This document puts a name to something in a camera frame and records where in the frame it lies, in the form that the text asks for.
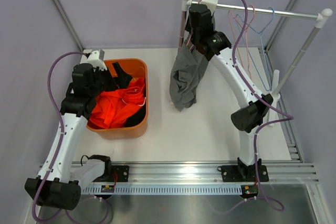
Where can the orange plastic basket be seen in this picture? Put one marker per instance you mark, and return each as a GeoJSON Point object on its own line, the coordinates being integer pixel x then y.
{"type": "Point", "coordinates": [137, 69]}

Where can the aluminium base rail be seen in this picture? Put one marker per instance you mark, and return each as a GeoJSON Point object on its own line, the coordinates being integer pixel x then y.
{"type": "Point", "coordinates": [207, 173]}

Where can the white slotted cable duct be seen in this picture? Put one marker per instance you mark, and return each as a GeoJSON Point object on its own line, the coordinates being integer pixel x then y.
{"type": "Point", "coordinates": [123, 189]}

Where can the orange shorts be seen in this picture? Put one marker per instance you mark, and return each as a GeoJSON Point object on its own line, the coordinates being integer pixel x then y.
{"type": "Point", "coordinates": [113, 108]}

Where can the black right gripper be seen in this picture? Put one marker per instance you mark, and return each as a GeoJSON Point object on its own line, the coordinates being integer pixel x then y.
{"type": "Point", "coordinates": [187, 25]}

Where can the blue hanger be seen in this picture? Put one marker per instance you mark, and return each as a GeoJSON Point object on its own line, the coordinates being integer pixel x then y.
{"type": "Point", "coordinates": [238, 18]}

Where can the pink hanger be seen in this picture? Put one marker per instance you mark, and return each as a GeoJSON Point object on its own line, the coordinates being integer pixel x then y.
{"type": "Point", "coordinates": [190, 43]}
{"type": "Point", "coordinates": [244, 38]}

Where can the black shorts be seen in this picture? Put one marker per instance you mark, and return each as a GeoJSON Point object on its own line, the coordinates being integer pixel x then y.
{"type": "Point", "coordinates": [136, 118]}

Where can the grey shorts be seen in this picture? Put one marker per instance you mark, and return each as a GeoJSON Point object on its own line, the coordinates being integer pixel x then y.
{"type": "Point", "coordinates": [188, 70]}

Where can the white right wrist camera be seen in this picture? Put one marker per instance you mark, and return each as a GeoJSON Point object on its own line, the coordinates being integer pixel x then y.
{"type": "Point", "coordinates": [211, 5]}

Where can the metal clothes rack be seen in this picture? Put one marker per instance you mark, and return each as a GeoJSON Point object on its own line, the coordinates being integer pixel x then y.
{"type": "Point", "coordinates": [320, 19]}

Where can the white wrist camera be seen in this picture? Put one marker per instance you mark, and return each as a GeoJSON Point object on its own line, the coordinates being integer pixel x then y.
{"type": "Point", "coordinates": [211, 5]}
{"type": "Point", "coordinates": [96, 59]}

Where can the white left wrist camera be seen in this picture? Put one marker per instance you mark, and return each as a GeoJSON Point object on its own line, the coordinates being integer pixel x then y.
{"type": "Point", "coordinates": [96, 59]}

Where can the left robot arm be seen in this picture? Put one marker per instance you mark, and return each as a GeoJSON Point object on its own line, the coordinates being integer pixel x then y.
{"type": "Point", "coordinates": [55, 185]}

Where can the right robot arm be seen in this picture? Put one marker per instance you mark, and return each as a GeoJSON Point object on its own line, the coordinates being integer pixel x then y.
{"type": "Point", "coordinates": [254, 105]}

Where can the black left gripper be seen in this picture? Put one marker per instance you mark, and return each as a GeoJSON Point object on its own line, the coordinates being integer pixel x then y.
{"type": "Point", "coordinates": [123, 78]}

